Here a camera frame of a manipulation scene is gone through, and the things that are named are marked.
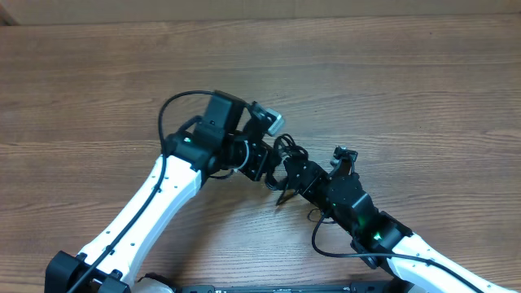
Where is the black USB cable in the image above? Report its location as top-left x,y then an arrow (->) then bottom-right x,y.
264,133 -> 310,207

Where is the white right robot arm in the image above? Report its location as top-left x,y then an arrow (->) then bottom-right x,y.
283,157 -> 508,292

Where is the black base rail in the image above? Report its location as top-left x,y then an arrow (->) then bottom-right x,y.
138,272 -> 412,293

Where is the brown cardboard back panel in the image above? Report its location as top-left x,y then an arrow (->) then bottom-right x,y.
1,0 -> 520,25

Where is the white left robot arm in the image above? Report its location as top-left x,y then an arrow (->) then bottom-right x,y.
44,109 -> 284,292

